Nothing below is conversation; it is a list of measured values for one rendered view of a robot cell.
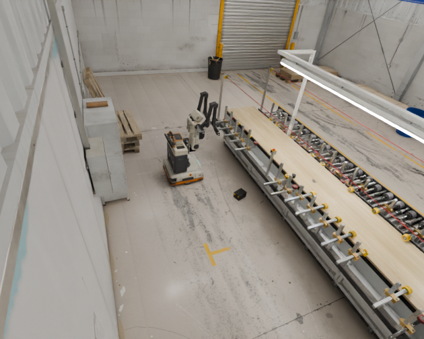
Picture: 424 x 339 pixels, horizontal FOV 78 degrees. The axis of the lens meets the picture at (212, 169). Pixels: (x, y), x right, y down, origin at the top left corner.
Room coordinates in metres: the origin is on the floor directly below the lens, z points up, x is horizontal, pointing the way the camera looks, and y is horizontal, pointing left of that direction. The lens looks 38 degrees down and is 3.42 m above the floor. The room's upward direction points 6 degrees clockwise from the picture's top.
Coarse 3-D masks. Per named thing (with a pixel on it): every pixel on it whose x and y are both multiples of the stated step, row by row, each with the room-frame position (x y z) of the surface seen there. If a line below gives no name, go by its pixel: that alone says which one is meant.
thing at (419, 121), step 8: (288, 56) 4.13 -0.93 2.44; (296, 56) 4.08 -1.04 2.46; (312, 56) 4.62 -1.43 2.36; (296, 64) 3.98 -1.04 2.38; (304, 64) 3.80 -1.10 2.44; (320, 72) 3.50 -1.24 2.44; (304, 80) 4.62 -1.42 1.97; (336, 80) 3.25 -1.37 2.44; (344, 80) 3.22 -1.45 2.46; (352, 88) 3.02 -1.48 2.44; (360, 88) 2.99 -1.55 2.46; (368, 96) 2.81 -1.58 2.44; (376, 96) 2.79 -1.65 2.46; (296, 104) 4.64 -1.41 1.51; (384, 104) 2.63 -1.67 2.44; (392, 104) 2.61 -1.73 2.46; (296, 112) 4.63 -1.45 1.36; (400, 112) 2.46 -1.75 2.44; (408, 112) 2.44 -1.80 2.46; (416, 120) 2.32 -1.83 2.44
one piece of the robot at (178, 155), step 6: (168, 132) 4.17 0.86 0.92; (168, 144) 4.13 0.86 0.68; (168, 150) 4.09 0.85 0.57; (174, 150) 3.77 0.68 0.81; (180, 150) 3.80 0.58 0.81; (186, 150) 3.84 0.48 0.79; (168, 156) 4.11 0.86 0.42; (174, 156) 3.77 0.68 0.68; (180, 156) 3.79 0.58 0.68; (186, 156) 3.84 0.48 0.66; (174, 162) 3.75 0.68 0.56; (180, 162) 3.79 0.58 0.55; (186, 162) 3.84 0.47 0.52; (174, 168) 3.75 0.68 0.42; (180, 168) 3.79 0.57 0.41; (186, 168) 3.84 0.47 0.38
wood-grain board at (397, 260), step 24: (240, 120) 4.97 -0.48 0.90; (264, 120) 5.09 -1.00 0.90; (264, 144) 4.14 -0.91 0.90; (288, 144) 4.23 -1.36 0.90; (288, 168) 3.47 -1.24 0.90; (312, 168) 3.55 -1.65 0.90; (336, 192) 3.00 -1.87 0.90; (336, 216) 2.51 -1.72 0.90; (360, 216) 2.56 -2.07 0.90; (360, 240) 2.14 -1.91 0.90; (384, 240) 2.18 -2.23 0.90; (384, 264) 1.83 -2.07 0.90; (408, 264) 1.86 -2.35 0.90
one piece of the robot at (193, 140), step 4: (188, 116) 4.24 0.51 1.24; (188, 120) 4.17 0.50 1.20; (188, 124) 4.14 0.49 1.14; (192, 124) 4.02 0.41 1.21; (196, 124) 4.04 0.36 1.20; (188, 128) 4.10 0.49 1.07; (192, 128) 4.02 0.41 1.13; (192, 132) 4.08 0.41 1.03; (196, 132) 4.11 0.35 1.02; (192, 136) 4.09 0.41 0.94; (196, 136) 4.12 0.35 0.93; (188, 140) 4.23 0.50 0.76; (192, 140) 4.06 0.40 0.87; (196, 140) 4.08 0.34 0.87; (192, 144) 4.05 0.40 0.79; (196, 144) 4.08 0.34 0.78; (200, 144) 4.12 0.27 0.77; (192, 148) 4.05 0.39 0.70; (196, 148) 4.08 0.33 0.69
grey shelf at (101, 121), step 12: (84, 108) 3.53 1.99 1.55; (96, 108) 3.57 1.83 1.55; (108, 108) 3.61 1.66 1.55; (84, 120) 3.18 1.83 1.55; (96, 120) 3.22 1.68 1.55; (108, 120) 3.25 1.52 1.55; (96, 132) 3.11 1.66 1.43; (108, 132) 3.18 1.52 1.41; (108, 144) 3.17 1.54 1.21; (120, 144) 3.24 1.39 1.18; (108, 156) 3.15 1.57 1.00; (120, 156) 3.23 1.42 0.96; (120, 168) 3.22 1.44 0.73; (120, 180) 3.20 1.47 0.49; (120, 192) 3.19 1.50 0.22
